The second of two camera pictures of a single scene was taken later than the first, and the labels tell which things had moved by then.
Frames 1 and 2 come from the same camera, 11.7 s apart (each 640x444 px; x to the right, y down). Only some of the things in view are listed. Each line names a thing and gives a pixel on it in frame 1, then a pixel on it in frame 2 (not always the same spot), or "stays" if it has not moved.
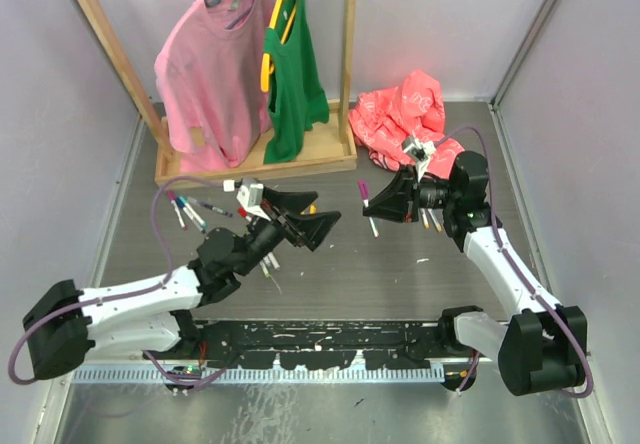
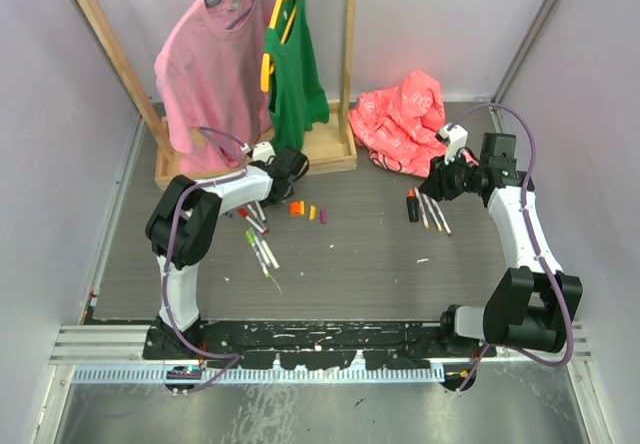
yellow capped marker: x=435 y=220 stays
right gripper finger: x=391 y=203 -> x=433 y=186
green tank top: x=298 y=101 stays
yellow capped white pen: x=425 y=220 stays
